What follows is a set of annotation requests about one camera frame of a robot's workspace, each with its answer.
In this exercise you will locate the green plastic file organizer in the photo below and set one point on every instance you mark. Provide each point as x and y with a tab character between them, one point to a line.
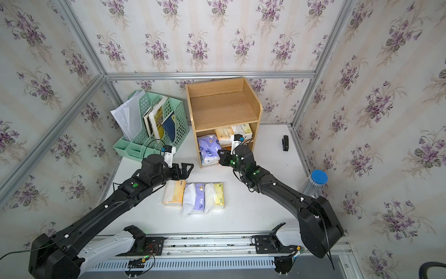
142	145

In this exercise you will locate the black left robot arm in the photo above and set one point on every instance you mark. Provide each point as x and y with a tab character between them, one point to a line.
66	254

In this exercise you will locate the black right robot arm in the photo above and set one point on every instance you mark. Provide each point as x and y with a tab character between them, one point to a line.
319	226

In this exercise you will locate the white green tissue pack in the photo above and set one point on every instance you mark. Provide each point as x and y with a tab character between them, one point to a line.
244	130

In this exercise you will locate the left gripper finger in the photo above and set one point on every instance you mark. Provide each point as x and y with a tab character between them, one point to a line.
182	176
186	167

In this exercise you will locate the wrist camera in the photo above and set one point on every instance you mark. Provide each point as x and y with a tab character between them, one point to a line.
168	152
236	140

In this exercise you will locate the dark blue book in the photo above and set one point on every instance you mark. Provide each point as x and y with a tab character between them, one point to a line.
169	126

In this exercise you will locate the white cover book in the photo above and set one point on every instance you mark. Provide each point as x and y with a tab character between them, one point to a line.
147	122

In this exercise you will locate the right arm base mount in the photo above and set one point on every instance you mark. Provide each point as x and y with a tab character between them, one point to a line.
282	239

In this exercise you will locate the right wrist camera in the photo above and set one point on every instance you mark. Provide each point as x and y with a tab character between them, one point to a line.
236	140

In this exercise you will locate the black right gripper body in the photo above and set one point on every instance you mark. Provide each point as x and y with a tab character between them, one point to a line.
231	160

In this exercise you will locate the yellow cover book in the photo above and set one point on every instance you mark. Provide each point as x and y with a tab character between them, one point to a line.
156	118

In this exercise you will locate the purple wet wipes pack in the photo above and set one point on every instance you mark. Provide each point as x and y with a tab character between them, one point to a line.
209	146

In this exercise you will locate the wooden three-tier shelf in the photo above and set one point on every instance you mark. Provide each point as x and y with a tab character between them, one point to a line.
223	103

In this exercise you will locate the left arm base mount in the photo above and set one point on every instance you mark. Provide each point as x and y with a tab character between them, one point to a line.
143	244

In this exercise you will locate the aluminium rail frame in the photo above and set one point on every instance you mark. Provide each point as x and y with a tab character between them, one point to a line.
196	252

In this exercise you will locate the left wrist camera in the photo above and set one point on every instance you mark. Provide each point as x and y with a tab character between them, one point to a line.
168	152

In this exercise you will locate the white paper stack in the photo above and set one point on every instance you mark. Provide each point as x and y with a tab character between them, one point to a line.
128	116

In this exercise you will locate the blue-capped straw tube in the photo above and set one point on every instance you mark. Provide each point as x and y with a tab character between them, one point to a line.
314	183

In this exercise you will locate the purple white tissue pack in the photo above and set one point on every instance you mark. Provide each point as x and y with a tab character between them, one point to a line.
194	199

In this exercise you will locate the green yellow tissue pack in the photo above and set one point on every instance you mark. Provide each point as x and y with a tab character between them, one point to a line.
214	197

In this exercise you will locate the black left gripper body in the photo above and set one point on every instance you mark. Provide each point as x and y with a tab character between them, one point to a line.
173	172

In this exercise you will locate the small black stapler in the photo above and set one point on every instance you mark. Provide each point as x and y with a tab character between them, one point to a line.
285	143

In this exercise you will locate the orange yellow tissue pack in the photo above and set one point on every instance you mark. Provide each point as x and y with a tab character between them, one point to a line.
174	193

